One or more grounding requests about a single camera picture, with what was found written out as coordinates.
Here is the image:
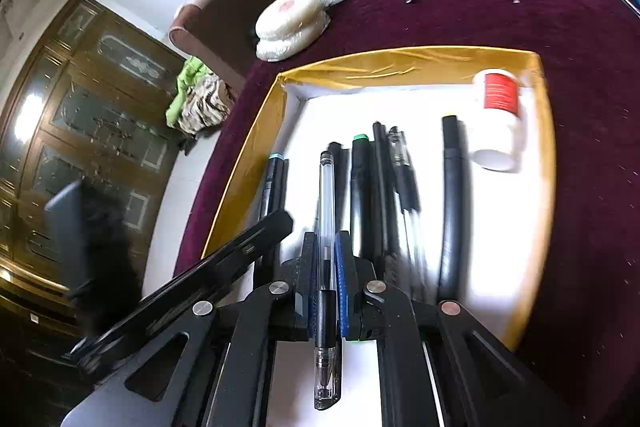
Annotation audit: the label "black marker yellow cap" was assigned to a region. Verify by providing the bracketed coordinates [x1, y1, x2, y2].
[437, 115, 465, 300]

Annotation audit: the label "clear cap gel pen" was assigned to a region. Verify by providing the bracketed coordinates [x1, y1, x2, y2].
[314, 150, 340, 411]

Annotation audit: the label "transparent ballpoint pen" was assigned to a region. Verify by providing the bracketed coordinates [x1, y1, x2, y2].
[387, 126, 428, 303]

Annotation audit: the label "black marker green cap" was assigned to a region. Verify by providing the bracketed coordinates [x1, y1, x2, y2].
[349, 134, 374, 261]

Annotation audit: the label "white red label pill bottle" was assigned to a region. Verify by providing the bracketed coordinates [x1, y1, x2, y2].
[469, 68, 525, 172]

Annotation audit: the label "long black marker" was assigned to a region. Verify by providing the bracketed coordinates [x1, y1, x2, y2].
[328, 142, 349, 231]

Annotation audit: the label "black test gel pen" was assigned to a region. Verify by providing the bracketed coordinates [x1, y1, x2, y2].
[372, 121, 405, 289]

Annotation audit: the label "gold lined white box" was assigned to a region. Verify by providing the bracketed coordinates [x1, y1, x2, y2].
[200, 44, 558, 427]

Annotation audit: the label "wooden cabinet doors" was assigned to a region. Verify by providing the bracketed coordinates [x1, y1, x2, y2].
[1, 0, 182, 306]

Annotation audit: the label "green and patterned cloth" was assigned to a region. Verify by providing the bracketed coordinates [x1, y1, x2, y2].
[165, 56, 234, 135]

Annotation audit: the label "brown armchair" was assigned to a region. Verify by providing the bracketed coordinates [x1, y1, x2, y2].
[168, 0, 274, 93]

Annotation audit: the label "wrapped white round cakes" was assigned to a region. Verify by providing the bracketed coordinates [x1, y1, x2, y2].
[255, 0, 332, 62]

